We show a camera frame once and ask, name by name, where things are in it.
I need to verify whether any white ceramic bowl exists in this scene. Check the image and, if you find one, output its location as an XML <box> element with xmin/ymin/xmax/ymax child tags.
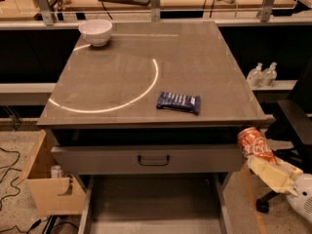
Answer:
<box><xmin>78</xmin><ymin>19</ymin><xmax>112</xmax><ymax>47</ymax></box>

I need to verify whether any grey drawer cabinet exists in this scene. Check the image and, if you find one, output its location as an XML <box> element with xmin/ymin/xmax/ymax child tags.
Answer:
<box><xmin>36</xmin><ymin>20</ymin><xmax>267</xmax><ymax>234</ymax></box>

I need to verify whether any black office chair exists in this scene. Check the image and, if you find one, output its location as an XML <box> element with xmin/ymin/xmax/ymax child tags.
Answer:
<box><xmin>250</xmin><ymin>58</ymin><xmax>312</xmax><ymax>214</ymax></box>

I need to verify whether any black floor cable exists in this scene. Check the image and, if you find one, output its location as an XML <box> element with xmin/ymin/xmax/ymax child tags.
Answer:
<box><xmin>0</xmin><ymin>146</ymin><xmax>43</xmax><ymax>234</ymax></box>

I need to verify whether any blue snack bar packet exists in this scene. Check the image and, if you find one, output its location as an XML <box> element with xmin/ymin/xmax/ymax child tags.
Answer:
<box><xmin>156</xmin><ymin>92</ymin><xmax>200</xmax><ymax>114</ymax></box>

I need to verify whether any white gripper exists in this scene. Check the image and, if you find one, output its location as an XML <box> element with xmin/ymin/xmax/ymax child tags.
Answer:
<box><xmin>247</xmin><ymin>156</ymin><xmax>312</xmax><ymax>223</ymax></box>

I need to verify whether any small white can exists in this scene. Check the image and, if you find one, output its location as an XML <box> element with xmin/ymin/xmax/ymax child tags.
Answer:
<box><xmin>51</xmin><ymin>165</ymin><xmax>62</xmax><ymax>178</ymax></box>

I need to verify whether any clear sanitizer bottle left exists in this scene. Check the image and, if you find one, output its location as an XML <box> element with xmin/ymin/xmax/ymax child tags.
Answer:
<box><xmin>247</xmin><ymin>62</ymin><xmax>262</xmax><ymax>88</ymax></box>

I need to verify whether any open grey middle drawer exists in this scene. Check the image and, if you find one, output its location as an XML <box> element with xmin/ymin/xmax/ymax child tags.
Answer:
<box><xmin>78</xmin><ymin>174</ymin><xmax>234</xmax><ymax>234</ymax></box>

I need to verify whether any cardboard box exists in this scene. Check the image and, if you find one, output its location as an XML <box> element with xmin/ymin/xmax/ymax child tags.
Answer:
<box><xmin>16</xmin><ymin>131</ymin><xmax>86</xmax><ymax>215</ymax></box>

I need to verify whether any wooden desk behind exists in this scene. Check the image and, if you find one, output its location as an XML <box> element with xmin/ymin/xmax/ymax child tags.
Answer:
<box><xmin>0</xmin><ymin>0</ymin><xmax>312</xmax><ymax>21</ymax></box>

